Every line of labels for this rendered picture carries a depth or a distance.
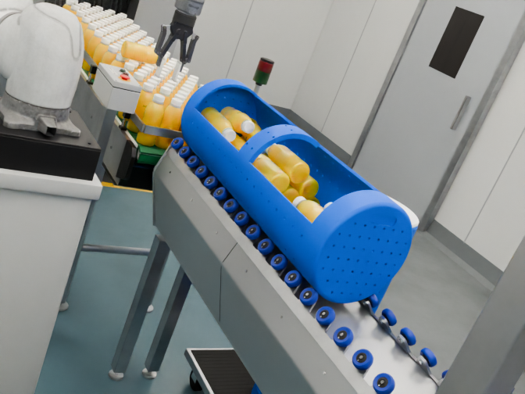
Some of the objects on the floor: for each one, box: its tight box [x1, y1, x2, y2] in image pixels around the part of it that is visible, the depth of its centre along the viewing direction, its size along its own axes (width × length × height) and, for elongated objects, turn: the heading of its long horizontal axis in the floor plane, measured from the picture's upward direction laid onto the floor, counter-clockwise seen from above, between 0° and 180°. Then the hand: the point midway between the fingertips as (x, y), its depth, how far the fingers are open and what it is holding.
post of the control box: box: [95, 106, 117, 177], centre depth 241 cm, size 4×4×100 cm
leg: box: [142, 266, 191, 379], centre depth 246 cm, size 6×6×63 cm
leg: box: [109, 235, 170, 381], centre depth 238 cm, size 6×6×63 cm
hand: (168, 69), depth 219 cm, fingers open, 6 cm apart
